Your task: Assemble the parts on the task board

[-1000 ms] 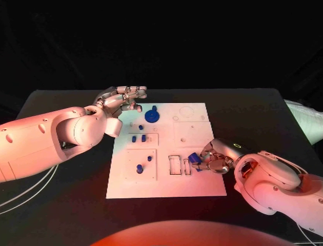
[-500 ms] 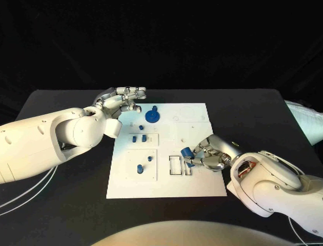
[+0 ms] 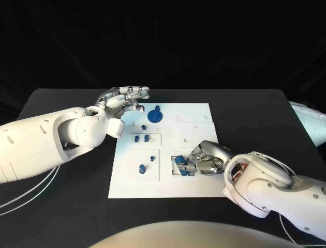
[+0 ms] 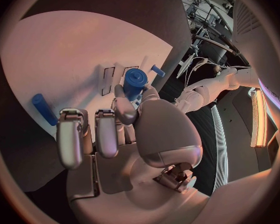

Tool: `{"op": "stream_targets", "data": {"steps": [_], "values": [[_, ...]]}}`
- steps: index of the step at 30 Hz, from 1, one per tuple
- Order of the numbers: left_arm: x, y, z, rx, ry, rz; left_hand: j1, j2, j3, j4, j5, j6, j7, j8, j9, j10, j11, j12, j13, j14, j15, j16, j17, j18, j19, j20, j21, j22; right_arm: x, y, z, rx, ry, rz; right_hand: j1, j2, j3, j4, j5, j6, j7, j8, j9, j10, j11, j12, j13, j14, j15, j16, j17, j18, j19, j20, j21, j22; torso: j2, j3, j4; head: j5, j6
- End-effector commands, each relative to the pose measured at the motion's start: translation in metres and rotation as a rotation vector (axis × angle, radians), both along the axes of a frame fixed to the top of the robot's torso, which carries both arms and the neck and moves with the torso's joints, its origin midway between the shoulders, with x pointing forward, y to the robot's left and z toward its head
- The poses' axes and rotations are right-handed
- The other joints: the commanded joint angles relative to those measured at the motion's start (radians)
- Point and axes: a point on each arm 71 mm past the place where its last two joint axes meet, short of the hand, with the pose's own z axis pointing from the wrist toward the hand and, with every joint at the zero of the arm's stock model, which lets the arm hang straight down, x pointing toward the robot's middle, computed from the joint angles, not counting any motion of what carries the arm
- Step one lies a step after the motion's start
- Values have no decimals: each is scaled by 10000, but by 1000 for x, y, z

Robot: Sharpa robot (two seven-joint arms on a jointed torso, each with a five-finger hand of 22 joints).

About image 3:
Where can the blue short cylinder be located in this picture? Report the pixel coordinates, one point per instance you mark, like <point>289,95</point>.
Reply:
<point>181,160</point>

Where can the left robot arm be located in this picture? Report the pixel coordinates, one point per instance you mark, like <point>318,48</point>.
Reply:
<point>34,143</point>

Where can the blue block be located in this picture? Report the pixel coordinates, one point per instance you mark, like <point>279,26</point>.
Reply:
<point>185,173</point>

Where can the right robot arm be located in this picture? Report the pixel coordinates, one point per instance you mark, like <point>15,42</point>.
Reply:
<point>289,195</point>

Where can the blue gear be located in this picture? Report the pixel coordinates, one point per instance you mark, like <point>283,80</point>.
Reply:
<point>155,116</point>

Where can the blue long cylinder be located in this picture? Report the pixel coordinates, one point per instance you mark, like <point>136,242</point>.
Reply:
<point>142,169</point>

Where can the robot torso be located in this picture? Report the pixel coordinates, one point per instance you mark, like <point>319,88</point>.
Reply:
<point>194,235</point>

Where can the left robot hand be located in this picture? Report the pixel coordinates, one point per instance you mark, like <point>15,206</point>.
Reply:
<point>117,101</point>

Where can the person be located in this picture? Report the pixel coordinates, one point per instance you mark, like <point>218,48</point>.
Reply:
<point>316,124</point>

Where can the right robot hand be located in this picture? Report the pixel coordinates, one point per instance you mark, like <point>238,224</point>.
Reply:
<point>214,153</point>

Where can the white task board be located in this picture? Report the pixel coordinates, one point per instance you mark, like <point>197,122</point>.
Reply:
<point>168,186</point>

